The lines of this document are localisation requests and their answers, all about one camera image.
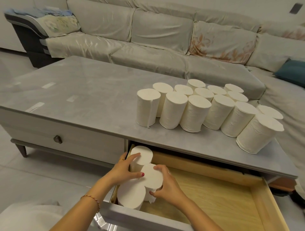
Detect grey coffee table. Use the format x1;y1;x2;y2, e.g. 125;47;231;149
0;56;299;231

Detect thin beaded bracelet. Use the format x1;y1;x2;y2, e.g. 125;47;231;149
80;195;101;213

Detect open wooden drawer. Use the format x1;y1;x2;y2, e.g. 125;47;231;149
101;143;294;231

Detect beige covered sectional sofa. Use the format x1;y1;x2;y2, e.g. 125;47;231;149
5;0;305;199

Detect pile of folded blankets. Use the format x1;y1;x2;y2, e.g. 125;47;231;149
5;7;81;38

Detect cluster of white paper rolls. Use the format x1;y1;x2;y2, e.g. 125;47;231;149
136;79;285;155

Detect person's left hand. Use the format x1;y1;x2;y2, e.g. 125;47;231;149
104;152;145;191

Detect teal pillow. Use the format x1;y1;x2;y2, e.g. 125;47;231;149
274;58;305;88

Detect white coreless tissue roll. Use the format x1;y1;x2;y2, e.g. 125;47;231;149
117;178;146;211
129;146;153;173
140;164;164;205

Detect person's left forearm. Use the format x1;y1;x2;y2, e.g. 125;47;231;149
51;177;113;231

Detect person's right forearm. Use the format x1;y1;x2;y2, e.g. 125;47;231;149
176;193;230;231

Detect closed grey drawer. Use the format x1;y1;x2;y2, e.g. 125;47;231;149
0;108;129;165

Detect white garment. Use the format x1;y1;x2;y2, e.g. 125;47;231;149
0;201;70;231

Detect person's right hand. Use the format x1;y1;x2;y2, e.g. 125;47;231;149
149;165;190;204

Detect orange floral cushion cover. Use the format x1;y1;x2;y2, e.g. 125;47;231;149
258;22;305;41
189;21;258;66

